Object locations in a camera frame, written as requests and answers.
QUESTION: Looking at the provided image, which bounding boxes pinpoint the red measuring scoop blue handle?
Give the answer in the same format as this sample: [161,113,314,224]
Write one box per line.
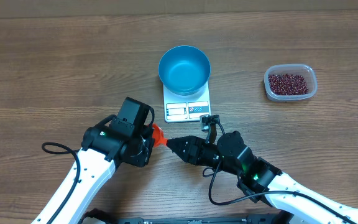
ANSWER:
[152,124,168,147]

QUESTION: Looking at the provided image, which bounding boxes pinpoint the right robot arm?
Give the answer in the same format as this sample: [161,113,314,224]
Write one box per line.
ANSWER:
[165,131,358,223]

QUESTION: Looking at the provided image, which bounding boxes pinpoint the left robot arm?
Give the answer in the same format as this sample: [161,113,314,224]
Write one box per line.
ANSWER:
[34,97,155,223]

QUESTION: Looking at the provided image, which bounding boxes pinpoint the white digital kitchen scale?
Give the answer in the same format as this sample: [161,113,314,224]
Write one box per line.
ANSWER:
[163,83,211,123]

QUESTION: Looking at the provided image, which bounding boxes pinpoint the blue metal bowl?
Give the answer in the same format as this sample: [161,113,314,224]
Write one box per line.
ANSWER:
[158,45,212,95]

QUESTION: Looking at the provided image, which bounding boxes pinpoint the clear plastic container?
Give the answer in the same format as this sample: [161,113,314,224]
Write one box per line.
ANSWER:
[264,64,318,102]

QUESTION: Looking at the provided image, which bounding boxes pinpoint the red adzuki beans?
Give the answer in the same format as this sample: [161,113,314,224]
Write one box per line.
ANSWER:
[268,73,309,96]

